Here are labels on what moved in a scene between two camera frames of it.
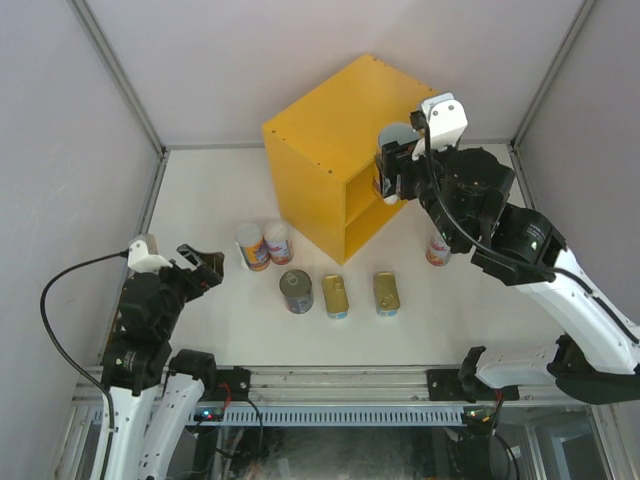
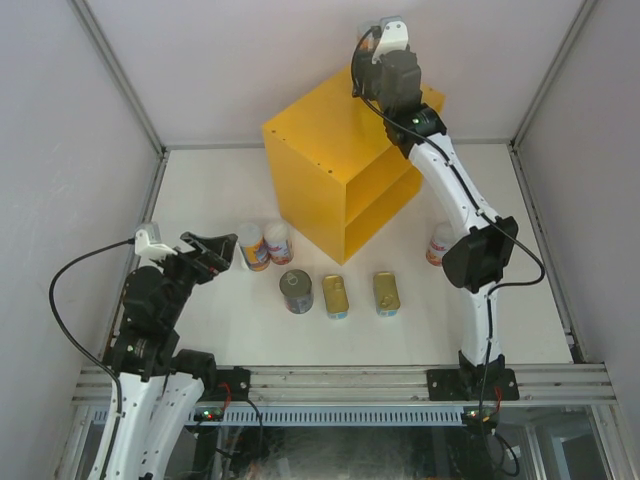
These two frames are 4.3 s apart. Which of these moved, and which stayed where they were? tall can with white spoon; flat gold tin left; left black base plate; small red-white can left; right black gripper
Moved: tall can with white spoon; right black gripper
Stayed: small red-white can left; flat gold tin left; left black base plate
